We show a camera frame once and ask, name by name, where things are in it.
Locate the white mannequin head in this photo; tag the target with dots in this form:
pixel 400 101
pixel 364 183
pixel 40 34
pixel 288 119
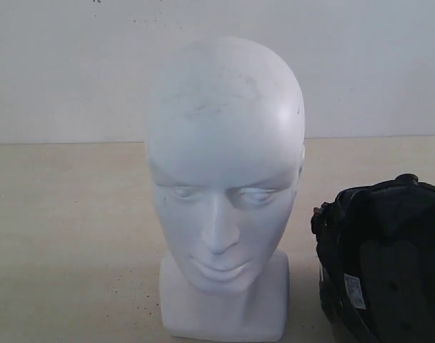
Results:
pixel 225 147

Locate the black helmet with visor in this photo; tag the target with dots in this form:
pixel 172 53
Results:
pixel 376 248

